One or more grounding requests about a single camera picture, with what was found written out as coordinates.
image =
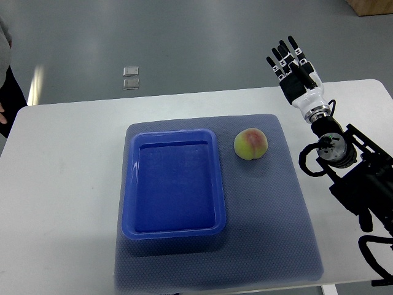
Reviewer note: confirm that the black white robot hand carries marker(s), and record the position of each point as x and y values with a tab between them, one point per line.
299	81

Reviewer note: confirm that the green red peach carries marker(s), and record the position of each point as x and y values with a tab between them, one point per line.
250	144

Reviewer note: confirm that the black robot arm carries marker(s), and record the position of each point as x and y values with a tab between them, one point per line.
361	173

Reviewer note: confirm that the upper metal floor plate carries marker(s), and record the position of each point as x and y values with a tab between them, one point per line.
129	71

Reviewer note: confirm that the metal floor plate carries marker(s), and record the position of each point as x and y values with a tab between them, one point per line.
131	83
129	71

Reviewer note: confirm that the lower metal floor plate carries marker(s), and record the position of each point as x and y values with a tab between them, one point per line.
131	83

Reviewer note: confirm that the wooden box corner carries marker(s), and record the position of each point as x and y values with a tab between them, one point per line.
371	7

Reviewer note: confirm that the blue grey textured mat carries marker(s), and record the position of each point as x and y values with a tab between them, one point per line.
268	237

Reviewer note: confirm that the blue plastic tray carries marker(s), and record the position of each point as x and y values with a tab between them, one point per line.
173	186

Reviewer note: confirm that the person in grey top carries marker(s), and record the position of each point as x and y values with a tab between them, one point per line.
12	97

